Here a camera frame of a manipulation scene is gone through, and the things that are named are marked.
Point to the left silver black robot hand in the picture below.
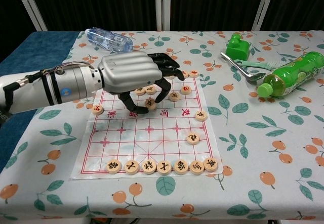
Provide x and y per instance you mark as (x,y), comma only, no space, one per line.
(126,72)

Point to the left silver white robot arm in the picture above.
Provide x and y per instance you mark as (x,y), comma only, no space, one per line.
(76,87)

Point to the white chess board sheet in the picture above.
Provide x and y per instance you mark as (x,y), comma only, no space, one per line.
(152,143)

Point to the clear plastic water bottle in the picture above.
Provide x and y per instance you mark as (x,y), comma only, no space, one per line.
(111,40)

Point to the black pleated curtain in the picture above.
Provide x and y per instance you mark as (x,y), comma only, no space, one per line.
(101,4)

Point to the blue plush cloth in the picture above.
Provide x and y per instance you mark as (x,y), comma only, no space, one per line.
(30,54)

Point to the green plastic toy block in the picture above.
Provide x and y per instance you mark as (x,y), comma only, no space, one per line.
(238,49)

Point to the metal spoon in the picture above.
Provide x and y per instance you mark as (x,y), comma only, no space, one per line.
(243,69)

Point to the light green toothbrush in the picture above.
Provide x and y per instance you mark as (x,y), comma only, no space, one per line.
(260,66)

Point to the floral print tablecloth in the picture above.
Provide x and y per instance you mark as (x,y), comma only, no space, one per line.
(253,158)

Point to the green drink bottle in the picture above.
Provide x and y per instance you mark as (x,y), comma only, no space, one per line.
(293,73)

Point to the white frame post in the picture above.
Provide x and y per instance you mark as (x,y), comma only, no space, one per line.
(162,6)
(31,6)
(262,6)

